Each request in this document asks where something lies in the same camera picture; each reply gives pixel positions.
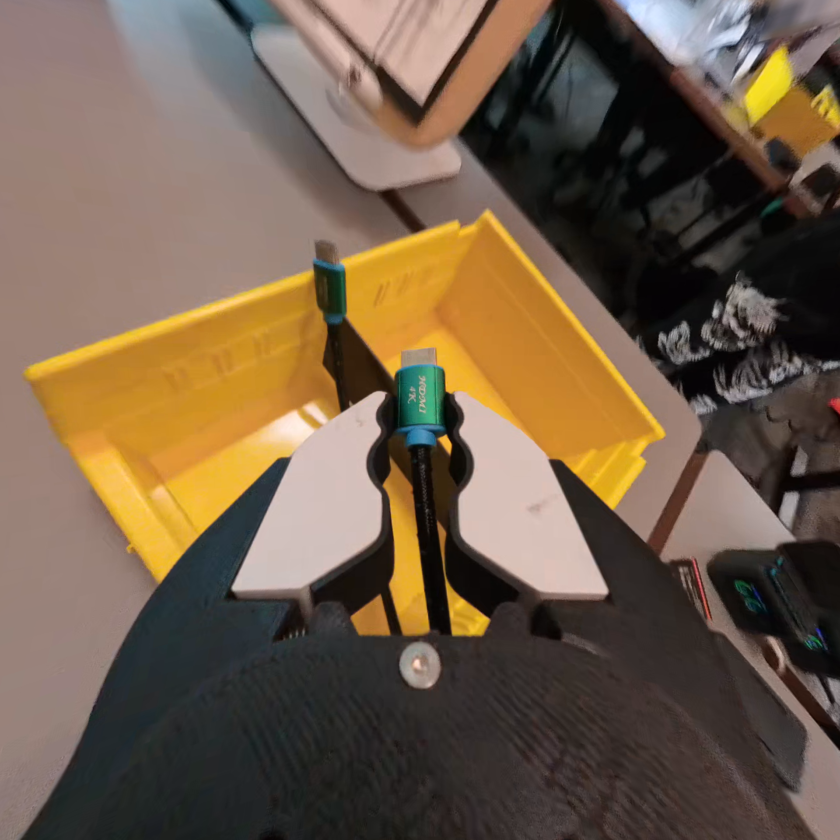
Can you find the instruction sheet on stand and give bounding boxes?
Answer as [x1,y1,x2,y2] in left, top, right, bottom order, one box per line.
[251,0,553,193]

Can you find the grey desk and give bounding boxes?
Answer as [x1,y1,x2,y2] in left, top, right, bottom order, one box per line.
[0,0,840,840]

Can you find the braided cable with green plugs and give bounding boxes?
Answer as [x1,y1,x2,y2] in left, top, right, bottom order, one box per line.
[311,239,455,636]

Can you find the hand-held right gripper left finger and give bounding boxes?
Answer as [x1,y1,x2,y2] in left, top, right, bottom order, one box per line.
[230,391,397,608]

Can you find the black charger with green lights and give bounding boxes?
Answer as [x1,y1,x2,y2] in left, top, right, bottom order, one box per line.
[705,538,840,678]

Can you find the wooden work table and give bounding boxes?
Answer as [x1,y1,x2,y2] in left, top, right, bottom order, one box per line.
[597,0,815,217]

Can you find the yellow plastic bin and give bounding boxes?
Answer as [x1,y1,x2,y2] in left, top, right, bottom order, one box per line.
[23,210,667,639]
[725,45,840,155]

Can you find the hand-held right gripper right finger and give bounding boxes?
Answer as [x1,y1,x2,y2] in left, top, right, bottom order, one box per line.
[445,391,611,619]

